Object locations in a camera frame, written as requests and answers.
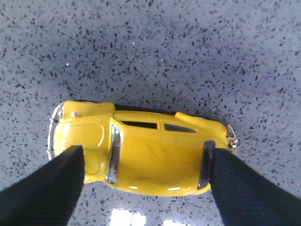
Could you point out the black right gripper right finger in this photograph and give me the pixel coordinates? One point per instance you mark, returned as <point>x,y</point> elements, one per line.
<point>246,198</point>

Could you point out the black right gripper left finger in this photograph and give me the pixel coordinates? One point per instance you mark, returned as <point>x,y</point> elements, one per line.
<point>48,196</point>

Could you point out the yellow toy beetle car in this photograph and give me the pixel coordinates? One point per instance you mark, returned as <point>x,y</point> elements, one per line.
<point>139,150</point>

